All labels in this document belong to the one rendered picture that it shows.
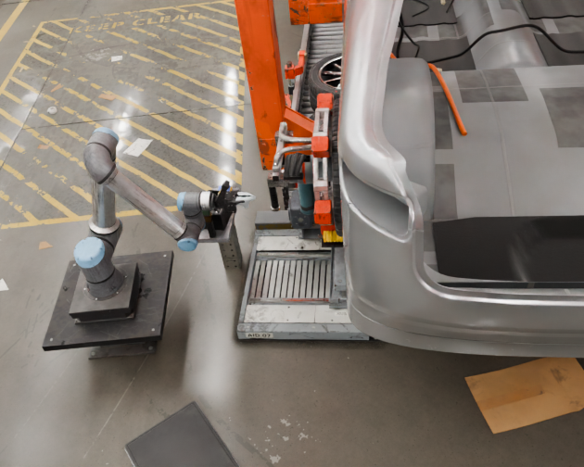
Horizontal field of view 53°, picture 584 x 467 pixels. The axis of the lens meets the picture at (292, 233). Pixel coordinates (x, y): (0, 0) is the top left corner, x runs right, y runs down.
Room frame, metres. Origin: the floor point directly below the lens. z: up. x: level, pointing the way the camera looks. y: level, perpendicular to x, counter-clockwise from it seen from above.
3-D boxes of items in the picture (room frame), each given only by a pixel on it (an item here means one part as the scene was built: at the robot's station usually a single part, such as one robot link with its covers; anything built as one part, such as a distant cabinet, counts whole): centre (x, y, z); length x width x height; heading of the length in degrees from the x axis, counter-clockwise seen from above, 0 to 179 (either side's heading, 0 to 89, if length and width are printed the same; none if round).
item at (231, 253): (2.57, 0.38, 0.21); 0.10 x 0.10 x 0.42; 80
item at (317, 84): (3.81, -0.59, 0.39); 0.66 x 0.66 x 0.24
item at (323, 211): (1.97, -0.15, 0.85); 0.09 x 0.08 x 0.07; 170
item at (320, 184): (2.28, -0.20, 0.85); 0.54 x 0.07 x 0.54; 170
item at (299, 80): (4.07, -0.23, 0.28); 2.47 x 0.09 x 0.22; 170
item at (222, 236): (2.54, 0.39, 0.44); 0.43 x 0.17 x 0.03; 170
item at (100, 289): (2.16, 1.00, 0.45); 0.19 x 0.19 x 0.10
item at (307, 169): (2.29, -0.13, 0.85); 0.21 x 0.14 x 0.14; 80
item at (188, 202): (2.22, 0.46, 0.81); 0.12 x 0.09 x 0.10; 80
